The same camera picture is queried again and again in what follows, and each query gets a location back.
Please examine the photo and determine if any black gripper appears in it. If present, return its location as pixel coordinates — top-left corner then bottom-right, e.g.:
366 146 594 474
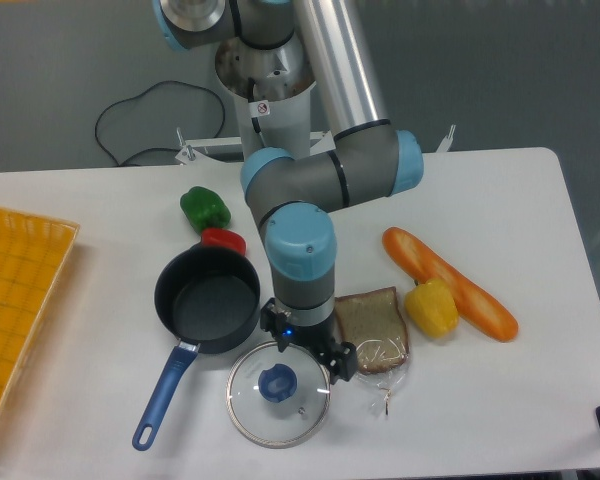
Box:
260 298 357 385

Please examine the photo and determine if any bagged slice of toast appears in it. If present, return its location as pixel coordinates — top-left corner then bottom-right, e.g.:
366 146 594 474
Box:
335 287 411 418

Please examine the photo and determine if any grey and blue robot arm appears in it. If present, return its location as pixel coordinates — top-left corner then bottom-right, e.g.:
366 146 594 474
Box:
153 1 424 381

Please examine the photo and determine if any glass lid with blue knob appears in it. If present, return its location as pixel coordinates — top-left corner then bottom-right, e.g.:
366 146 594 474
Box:
226 341 331 449

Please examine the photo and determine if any yellow bell pepper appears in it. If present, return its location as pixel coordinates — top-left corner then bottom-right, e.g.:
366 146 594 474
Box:
404 278 459 339

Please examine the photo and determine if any red bell pepper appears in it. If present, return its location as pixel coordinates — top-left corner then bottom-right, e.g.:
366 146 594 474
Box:
201 227 247 256

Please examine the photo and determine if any orange baguette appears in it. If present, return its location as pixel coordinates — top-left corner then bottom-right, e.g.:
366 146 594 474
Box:
382 227 519 342

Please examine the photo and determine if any green bell pepper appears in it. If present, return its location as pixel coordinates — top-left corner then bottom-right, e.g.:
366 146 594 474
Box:
179 186 231 234

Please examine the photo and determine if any yellow woven basket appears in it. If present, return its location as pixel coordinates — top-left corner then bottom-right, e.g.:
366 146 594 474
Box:
0 207 80 417

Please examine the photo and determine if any black pan with blue handle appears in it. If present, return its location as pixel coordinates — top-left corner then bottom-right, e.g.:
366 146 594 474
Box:
132 244 260 451

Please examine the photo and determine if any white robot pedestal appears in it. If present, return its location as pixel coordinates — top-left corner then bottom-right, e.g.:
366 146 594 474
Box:
174 34 459 165

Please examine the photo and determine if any black cable on floor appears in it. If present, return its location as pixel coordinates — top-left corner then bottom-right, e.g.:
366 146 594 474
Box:
94 80 227 168

